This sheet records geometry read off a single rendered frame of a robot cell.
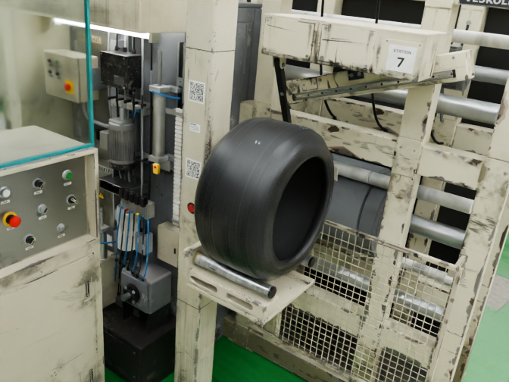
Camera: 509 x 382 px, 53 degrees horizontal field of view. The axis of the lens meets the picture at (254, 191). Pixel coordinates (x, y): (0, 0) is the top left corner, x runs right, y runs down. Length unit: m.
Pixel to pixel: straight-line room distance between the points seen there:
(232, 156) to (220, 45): 0.40
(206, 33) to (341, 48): 0.45
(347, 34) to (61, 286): 1.38
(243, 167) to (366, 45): 0.57
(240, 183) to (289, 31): 0.61
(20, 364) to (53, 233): 0.49
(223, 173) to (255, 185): 0.12
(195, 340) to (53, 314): 0.59
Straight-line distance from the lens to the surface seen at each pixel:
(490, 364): 3.32
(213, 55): 1.77
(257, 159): 1.58
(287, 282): 2.03
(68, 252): 2.04
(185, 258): 1.91
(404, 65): 1.71
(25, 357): 2.14
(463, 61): 1.81
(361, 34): 1.76
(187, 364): 2.37
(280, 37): 1.91
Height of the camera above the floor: 1.88
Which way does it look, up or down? 22 degrees down
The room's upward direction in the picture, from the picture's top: 5 degrees clockwise
